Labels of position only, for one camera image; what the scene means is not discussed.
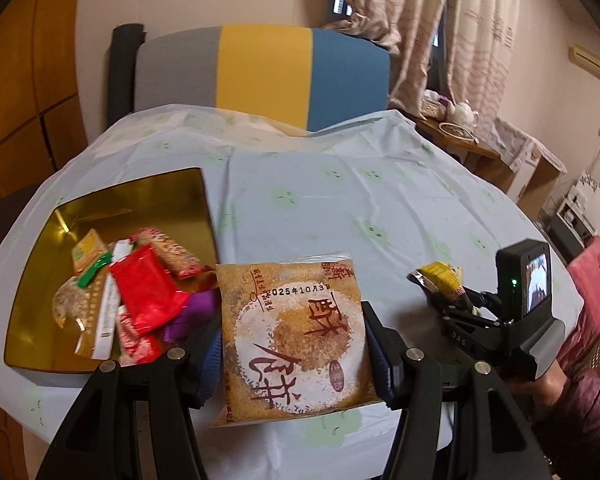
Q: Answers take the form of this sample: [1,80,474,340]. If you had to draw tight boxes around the white shelf unit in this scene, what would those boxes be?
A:
[547,170,600,261]

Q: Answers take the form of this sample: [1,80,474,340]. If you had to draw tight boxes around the black chair back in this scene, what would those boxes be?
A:
[107,23,146,126]

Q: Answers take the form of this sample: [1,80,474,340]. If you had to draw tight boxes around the beige patterned curtain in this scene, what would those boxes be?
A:
[447,0,528,131]
[337,0,451,98]

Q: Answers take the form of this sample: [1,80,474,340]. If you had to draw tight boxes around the round serving tray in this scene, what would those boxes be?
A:
[439,121,478,140]

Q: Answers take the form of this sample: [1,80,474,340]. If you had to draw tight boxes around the yellow snack packet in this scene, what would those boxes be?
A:
[407,261,466,306]

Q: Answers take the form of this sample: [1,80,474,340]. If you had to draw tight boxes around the wall air conditioner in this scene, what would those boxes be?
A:
[570,42,600,92]

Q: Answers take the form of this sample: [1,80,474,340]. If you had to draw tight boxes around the green cracker packet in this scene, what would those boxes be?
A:
[71,228,113,288]

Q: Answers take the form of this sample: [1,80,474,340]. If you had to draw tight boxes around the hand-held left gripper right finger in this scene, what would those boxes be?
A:
[361,300,551,480]

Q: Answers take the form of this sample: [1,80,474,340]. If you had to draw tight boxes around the wooden wardrobe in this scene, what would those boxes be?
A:
[0,0,106,221]

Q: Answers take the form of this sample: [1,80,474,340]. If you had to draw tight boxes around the brown pastry packet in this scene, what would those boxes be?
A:
[212,252,383,428]

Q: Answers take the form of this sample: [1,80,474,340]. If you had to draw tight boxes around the wooden side table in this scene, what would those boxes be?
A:
[410,110,501,181]
[495,117,568,206]

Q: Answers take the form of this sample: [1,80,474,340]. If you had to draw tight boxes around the clear nut bag orange edge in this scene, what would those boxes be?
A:
[52,276,101,331]

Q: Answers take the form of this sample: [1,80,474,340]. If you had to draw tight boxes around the plain red snack packet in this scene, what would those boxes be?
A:
[108,246,190,337]

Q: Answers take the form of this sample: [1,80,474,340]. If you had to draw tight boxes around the person's right forearm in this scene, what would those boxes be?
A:
[542,360,600,480]

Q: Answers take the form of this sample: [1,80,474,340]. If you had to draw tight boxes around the gold-lined dark gift box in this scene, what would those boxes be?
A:
[2,166,221,376]

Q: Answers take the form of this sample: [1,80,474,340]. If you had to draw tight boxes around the pink bedding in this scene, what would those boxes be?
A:
[555,235,600,376]

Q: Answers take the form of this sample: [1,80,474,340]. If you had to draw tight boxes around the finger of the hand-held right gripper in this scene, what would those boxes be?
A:
[409,272,481,320]
[459,286,501,312]

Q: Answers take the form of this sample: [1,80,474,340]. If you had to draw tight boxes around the purple snack packet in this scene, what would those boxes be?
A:
[162,287,220,343]

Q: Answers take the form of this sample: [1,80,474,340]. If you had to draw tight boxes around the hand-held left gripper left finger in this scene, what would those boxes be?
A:
[35,317,226,480]

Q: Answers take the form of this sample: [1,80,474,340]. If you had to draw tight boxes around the brown and white long sachet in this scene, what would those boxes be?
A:
[75,240,133,361]

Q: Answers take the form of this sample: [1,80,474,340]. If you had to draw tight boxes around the person's right hand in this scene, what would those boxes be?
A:
[505,362,566,411]

